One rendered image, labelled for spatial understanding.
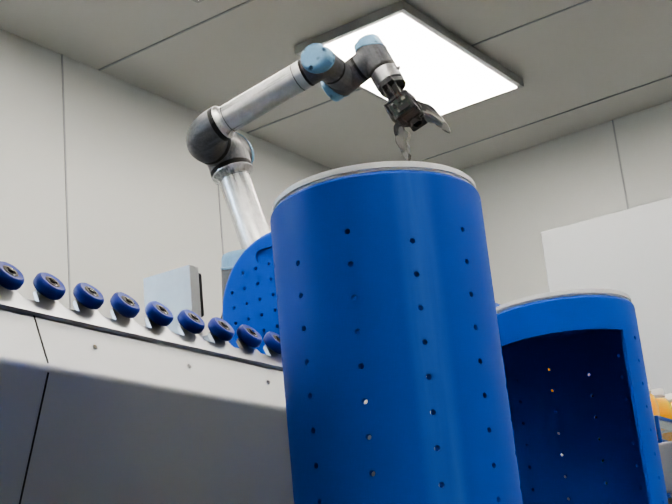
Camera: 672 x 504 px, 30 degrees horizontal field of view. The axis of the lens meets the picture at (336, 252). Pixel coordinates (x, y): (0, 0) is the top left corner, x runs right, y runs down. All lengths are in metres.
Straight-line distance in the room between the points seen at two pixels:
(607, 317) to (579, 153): 5.72
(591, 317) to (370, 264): 0.83
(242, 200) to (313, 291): 1.78
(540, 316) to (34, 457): 1.01
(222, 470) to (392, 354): 0.52
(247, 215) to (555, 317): 1.24
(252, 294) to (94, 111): 4.16
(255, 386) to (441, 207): 0.56
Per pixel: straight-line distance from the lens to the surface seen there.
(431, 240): 1.55
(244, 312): 2.40
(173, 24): 6.21
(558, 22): 6.63
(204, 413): 1.88
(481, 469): 1.51
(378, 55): 3.26
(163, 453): 1.83
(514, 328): 2.30
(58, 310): 1.72
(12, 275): 1.67
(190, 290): 2.05
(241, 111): 3.25
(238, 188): 3.34
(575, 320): 2.28
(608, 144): 7.94
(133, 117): 6.70
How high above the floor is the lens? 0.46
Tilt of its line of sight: 17 degrees up
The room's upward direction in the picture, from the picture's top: 6 degrees counter-clockwise
